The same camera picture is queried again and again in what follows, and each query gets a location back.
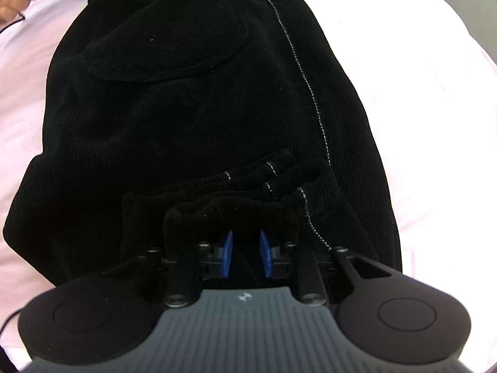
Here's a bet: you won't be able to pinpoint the pink floral blanket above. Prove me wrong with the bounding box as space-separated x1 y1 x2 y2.
0 0 497 373

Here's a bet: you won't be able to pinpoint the thin black cable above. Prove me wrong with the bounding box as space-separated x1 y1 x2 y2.
0 12 27 35

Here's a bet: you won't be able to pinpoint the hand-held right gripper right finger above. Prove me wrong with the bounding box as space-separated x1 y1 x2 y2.
259 230 394 307

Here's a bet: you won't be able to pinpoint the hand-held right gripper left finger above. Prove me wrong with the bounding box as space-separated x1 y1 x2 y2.
102 230 234 308

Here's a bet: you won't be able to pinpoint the black pants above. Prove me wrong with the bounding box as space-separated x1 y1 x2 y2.
2 0 403 292

